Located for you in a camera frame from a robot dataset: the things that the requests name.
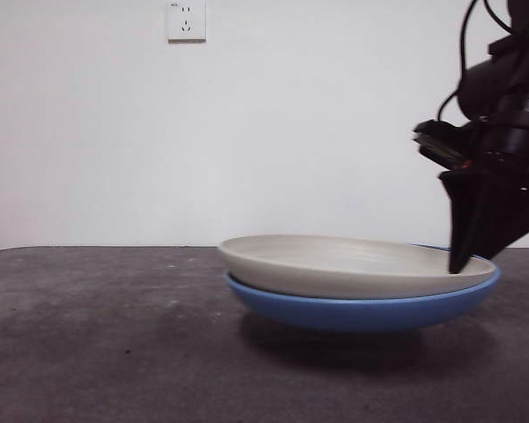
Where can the white round plate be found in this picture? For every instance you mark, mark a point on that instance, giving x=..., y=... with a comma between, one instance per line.
x=335, y=269

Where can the white wall socket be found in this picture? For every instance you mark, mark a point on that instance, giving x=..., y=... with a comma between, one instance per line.
x=186, y=22

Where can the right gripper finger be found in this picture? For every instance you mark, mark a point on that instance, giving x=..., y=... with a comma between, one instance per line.
x=465, y=211
x=507, y=216

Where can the blue round plate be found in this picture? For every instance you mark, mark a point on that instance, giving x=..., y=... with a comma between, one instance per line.
x=357, y=313

